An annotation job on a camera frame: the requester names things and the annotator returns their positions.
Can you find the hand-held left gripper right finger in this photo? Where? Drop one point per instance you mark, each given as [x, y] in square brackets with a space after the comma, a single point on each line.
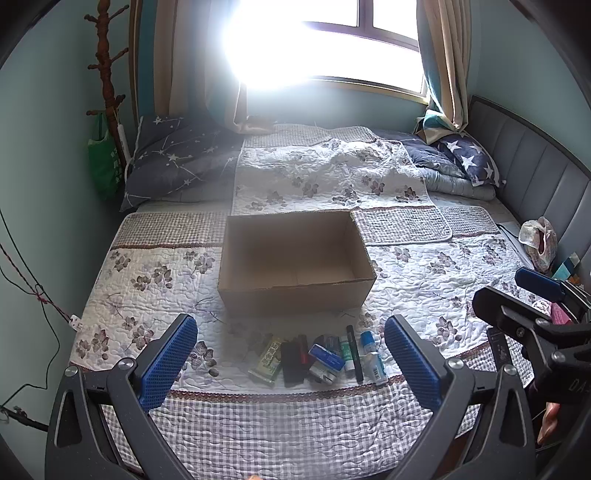
[413, 369]

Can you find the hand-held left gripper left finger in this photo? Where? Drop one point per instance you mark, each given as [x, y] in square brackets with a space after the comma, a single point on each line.
[168, 364]

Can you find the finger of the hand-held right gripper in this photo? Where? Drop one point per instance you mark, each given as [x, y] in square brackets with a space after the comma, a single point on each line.
[538, 281]
[496, 304]

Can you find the blue and white bottle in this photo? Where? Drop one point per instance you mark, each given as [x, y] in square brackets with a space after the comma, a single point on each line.
[376, 367]

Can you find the blue and white small box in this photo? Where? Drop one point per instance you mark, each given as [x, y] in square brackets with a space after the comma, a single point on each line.
[327, 357]

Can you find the white charger plug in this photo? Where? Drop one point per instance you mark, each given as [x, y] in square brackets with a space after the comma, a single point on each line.
[318, 373]

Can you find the green snack bar packet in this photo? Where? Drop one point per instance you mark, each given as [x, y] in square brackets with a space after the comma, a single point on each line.
[267, 360]

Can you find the brown cardboard box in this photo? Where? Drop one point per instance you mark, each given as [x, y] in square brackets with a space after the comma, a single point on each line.
[295, 300]

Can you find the person's right hand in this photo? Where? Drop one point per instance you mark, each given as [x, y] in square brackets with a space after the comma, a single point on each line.
[551, 420]

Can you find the teal box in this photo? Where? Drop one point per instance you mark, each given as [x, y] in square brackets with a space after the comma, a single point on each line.
[568, 267]

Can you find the pink packet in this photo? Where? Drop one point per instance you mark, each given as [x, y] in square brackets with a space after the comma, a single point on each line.
[561, 316]

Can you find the floral cloth bag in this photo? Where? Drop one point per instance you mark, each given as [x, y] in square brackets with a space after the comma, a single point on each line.
[538, 240]

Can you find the black printed sachet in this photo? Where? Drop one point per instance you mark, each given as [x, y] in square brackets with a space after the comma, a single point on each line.
[501, 350]

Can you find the floral quilted bedspread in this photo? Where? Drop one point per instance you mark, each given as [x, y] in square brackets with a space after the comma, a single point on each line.
[438, 286]

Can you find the black pen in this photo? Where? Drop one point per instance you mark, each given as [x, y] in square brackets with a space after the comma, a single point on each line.
[354, 353]

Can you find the green and white tube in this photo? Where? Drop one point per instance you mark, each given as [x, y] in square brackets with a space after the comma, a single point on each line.
[346, 353]

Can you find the dark round tin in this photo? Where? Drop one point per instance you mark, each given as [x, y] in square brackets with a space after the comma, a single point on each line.
[333, 341]

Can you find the grey padded headboard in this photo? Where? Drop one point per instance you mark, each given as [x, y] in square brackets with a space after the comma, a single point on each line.
[545, 175]

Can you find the checked quilted pillow sham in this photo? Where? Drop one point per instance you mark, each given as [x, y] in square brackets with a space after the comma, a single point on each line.
[401, 226]

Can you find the navy star print pillow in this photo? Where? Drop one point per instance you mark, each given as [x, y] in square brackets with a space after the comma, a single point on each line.
[471, 159]

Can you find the dark star-pattern pillow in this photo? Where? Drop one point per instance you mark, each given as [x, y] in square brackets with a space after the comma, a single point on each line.
[175, 161]

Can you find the green shopping bag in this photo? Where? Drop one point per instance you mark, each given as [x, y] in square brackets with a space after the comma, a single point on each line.
[104, 161]

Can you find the folded floral quilt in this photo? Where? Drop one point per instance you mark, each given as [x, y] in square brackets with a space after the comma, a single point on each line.
[323, 170]

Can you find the beige and teal curtain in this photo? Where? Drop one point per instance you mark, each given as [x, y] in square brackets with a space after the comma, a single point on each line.
[443, 55]
[184, 55]

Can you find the brown framed window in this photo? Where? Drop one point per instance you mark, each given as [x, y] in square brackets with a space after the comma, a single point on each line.
[392, 60]

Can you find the wooden coat rack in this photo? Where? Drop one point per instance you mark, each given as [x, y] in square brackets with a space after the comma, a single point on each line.
[107, 69]

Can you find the white wall socket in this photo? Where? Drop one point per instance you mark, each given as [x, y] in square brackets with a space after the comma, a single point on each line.
[76, 321]

